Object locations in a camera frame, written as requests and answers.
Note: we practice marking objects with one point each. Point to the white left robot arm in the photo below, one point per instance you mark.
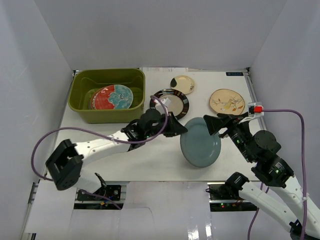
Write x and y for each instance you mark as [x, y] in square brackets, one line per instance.
[66, 163]

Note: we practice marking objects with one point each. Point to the red and teal plate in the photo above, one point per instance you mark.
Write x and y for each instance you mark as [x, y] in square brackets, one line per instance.
[112, 97]

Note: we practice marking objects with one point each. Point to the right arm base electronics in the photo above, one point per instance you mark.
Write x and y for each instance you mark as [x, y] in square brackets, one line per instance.
[222, 201]

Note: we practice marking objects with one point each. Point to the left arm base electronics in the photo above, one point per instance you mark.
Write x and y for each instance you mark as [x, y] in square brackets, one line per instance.
[111, 197]

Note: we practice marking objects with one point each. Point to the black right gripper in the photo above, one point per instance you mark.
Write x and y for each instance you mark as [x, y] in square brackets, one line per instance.
[214, 124]

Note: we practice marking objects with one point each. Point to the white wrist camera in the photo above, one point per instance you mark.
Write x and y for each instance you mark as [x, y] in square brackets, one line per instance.
[166, 102]
[255, 111]

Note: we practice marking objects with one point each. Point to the small cream plate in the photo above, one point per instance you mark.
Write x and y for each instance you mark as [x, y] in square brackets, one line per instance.
[183, 83]

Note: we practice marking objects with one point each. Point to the light blue plate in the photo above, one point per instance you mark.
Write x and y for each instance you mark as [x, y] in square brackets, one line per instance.
[198, 147]

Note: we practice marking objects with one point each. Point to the green plastic bin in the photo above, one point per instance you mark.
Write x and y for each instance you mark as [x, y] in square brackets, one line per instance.
[87, 82]

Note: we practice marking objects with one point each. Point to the blue table label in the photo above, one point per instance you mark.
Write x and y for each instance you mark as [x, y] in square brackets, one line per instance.
[234, 74]

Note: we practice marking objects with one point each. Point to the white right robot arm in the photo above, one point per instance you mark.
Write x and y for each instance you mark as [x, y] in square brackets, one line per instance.
[297, 213]

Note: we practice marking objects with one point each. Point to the dark striped rim plate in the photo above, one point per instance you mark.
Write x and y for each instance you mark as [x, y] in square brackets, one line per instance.
[179, 104]

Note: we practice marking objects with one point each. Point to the tan bird pattern plate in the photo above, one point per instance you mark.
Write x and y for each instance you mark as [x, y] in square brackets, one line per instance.
[227, 101]

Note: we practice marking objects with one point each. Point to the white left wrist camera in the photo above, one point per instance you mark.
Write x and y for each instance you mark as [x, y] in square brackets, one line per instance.
[166, 102]

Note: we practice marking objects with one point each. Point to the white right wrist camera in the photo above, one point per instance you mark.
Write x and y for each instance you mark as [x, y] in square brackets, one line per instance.
[255, 111]

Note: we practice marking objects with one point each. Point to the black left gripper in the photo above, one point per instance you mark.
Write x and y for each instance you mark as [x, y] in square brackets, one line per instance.
[167, 124]

